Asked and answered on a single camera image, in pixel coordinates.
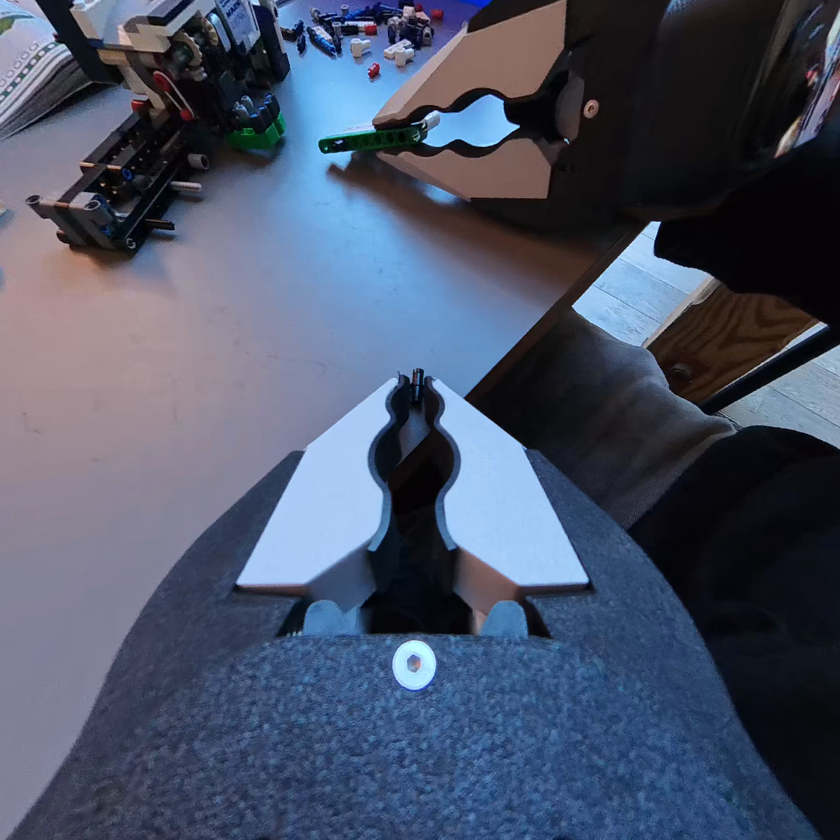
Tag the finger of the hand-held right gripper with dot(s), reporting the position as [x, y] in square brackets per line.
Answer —
[485, 69]
[485, 172]

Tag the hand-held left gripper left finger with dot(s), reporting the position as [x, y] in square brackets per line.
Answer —
[328, 505]

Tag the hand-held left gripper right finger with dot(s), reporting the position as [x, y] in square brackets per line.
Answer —
[518, 525]

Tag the green lego beam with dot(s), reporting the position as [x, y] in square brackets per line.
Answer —
[374, 138]

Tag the small black lego pin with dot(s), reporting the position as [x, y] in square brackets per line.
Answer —
[416, 388]

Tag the black and white lego model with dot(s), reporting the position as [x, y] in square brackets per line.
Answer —
[164, 111]

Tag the person's right forearm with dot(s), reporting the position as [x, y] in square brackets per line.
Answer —
[754, 229]

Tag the pile of loose lego pieces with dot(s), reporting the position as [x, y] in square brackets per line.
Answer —
[358, 33]

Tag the person's grey trouser leg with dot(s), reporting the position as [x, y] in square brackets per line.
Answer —
[656, 525]

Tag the wooden chair seat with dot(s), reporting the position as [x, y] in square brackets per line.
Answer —
[728, 334]

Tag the black table leg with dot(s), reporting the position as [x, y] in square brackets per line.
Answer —
[768, 371]

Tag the patterned cloth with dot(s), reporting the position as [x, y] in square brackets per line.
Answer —
[29, 72]

